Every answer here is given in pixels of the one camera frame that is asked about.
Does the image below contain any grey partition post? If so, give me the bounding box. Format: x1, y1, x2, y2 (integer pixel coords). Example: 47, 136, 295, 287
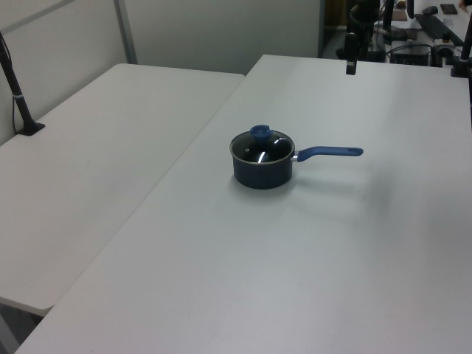
112, 0, 139, 65

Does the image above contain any black clamp-mounted stand pole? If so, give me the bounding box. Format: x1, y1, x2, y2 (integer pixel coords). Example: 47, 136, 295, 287
449, 0, 472, 78

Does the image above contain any dark blue saucepan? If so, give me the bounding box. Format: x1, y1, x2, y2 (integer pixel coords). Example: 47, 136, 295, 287
229, 129, 364, 191

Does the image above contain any black monitor stand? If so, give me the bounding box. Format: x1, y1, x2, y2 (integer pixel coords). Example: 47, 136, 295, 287
381, 0, 408, 46

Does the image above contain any black computer keyboard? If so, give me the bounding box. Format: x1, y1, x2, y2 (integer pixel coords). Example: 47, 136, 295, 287
414, 13, 465, 44

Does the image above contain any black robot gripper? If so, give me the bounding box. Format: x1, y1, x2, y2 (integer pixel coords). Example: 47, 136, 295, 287
345, 1, 382, 76

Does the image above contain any glass lid with blue knob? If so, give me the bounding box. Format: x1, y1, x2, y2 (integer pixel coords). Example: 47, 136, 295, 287
229, 125, 295, 165

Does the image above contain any black camera stand pole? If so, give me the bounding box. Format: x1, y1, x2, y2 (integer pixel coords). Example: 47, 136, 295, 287
0, 30, 46, 136

